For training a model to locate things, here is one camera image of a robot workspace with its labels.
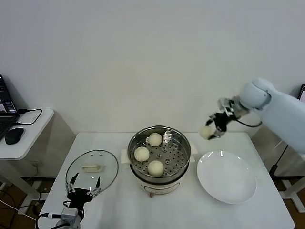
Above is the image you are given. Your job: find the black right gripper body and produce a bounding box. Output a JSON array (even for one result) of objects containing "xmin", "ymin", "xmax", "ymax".
[{"xmin": 214, "ymin": 112, "xmax": 233, "ymax": 133}]

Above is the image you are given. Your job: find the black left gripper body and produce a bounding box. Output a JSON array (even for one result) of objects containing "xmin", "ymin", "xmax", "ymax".
[{"xmin": 66, "ymin": 188, "xmax": 96, "ymax": 208}]

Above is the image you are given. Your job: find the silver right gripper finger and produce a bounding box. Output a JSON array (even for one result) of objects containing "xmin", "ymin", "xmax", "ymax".
[
  {"xmin": 208, "ymin": 129, "xmax": 226, "ymax": 141},
  {"xmin": 205, "ymin": 114, "xmax": 218, "ymax": 126}
]

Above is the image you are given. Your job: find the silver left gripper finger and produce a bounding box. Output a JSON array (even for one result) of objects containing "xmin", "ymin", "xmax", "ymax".
[
  {"xmin": 65, "ymin": 173, "xmax": 79, "ymax": 193},
  {"xmin": 87, "ymin": 176, "xmax": 102, "ymax": 196}
]

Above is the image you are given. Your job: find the white steamed baozi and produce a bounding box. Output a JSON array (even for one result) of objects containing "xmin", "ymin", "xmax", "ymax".
[
  {"xmin": 147, "ymin": 160, "xmax": 165, "ymax": 177},
  {"xmin": 133, "ymin": 146, "xmax": 150, "ymax": 163},
  {"xmin": 199, "ymin": 125, "xmax": 214, "ymax": 140},
  {"xmin": 149, "ymin": 133, "xmax": 163, "ymax": 146}
]

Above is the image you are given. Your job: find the round glass pot lid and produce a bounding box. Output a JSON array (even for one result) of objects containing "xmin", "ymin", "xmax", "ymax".
[{"xmin": 65, "ymin": 149, "xmax": 119, "ymax": 197}]

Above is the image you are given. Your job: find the stainless steel steamer basket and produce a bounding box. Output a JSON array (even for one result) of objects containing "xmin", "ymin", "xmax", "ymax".
[{"xmin": 121, "ymin": 125, "xmax": 198, "ymax": 182}]

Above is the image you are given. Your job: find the white floor power strip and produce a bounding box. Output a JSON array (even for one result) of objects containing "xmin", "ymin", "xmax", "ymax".
[{"xmin": 33, "ymin": 180, "xmax": 48, "ymax": 192}]

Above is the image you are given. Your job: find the white round plate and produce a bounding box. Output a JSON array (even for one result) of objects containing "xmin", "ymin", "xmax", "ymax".
[{"xmin": 196, "ymin": 150, "xmax": 258, "ymax": 205}]

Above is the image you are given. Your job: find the white rounded side desk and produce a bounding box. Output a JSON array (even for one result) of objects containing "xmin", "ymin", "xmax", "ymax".
[{"xmin": 0, "ymin": 109, "xmax": 77, "ymax": 208}]

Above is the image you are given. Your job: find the white electric cooker base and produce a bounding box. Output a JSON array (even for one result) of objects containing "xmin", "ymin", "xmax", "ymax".
[{"xmin": 130, "ymin": 164, "xmax": 190, "ymax": 198}]

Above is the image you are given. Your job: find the black computer mouse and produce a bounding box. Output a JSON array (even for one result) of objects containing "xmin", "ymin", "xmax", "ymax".
[{"xmin": 4, "ymin": 127, "xmax": 24, "ymax": 145}]

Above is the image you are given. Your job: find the grey laptop with dark screen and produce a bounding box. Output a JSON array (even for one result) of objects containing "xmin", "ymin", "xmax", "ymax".
[{"xmin": 297, "ymin": 83, "xmax": 305, "ymax": 103}]

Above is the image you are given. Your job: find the black laptop with pink screen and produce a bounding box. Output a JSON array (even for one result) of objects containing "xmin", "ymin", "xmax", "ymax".
[{"xmin": 0, "ymin": 74, "xmax": 20, "ymax": 141}]

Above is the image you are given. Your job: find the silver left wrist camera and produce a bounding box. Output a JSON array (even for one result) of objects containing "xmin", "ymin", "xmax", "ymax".
[{"xmin": 61, "ymin": 207, "xmax": 79, "ymax": 222}]

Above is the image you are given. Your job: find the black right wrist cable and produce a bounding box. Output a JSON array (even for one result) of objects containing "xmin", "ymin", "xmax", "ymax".
[{"xmin": 235, "ymin": 118, "xmax": 263, "ymax": 128}]

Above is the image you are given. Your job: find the black cable with white plug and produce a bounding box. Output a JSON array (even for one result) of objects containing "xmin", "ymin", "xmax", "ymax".
[{"xmin": 35, "ymin": 213, "xmax": 63, "ymax": 229}]

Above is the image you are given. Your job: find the white floor cable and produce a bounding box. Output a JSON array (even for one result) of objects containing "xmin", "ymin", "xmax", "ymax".
[{"xmin": 0, "ymin": 199, "xmax": 38, "ymax": 221}]

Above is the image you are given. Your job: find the black cable with adapter block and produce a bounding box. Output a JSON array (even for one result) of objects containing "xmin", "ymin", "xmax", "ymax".
[{"xmin": 270, "ymin": 143, "xmax": 290, "ymax": 177}]

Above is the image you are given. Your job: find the black laptop charger cable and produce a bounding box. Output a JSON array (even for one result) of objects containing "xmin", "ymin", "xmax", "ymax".
[{"xmin": 13, "ymin": 108, "xmax": 43, "ymax": 126}]

